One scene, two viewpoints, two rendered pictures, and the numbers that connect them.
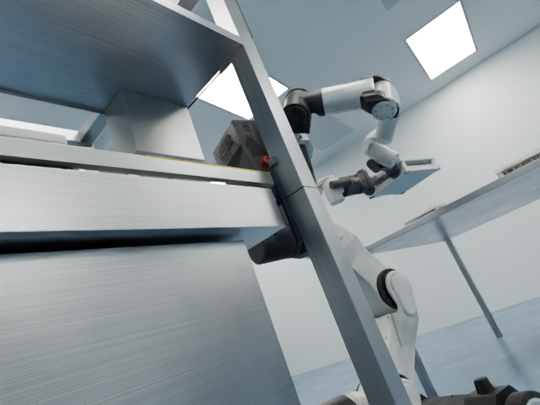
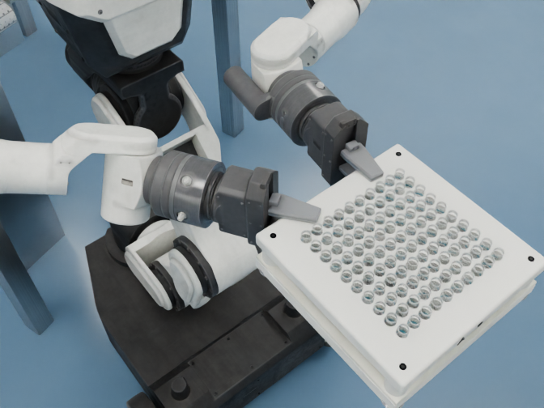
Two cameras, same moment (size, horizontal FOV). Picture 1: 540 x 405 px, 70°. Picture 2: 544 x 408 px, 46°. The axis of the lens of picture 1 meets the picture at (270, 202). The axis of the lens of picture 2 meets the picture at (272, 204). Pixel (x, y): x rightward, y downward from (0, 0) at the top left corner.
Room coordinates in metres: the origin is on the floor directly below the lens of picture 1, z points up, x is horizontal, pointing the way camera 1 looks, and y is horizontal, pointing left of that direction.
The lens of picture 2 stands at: (1.52, -1.03, 1.68)
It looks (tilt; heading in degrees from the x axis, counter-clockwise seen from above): 51 degrees down; 87
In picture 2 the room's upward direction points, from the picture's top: straight up
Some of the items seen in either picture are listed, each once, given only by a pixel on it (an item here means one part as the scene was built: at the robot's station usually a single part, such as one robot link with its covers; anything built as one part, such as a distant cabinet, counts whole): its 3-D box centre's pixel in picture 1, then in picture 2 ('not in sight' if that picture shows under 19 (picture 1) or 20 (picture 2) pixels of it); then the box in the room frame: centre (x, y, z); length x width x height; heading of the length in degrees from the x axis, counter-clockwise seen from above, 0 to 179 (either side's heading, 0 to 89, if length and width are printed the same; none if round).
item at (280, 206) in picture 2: not in sight; (295, 207); (1.57, -0.54, 1.07); 0.06 x 0.03 x 0.02; 158
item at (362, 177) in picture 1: (357, 184); (325, 129); (1.63, -0.39, 1.05); 0.12 x 0.10 x 0.13; 118
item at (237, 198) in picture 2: (387, 161); (226, 200); (1.49, -0.51, 1.05); 0.12 x 0.10 x 0.13; 158
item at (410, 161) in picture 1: (398, 172); (399, 252); (1.69, -0.60, 1.05); 0.25 x 0.24 x 0.02; 126
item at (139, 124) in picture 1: (155, 137); not in sight; (0.95, 0.24, 1.20); 0.22 x 0.11 x 0.20; 143
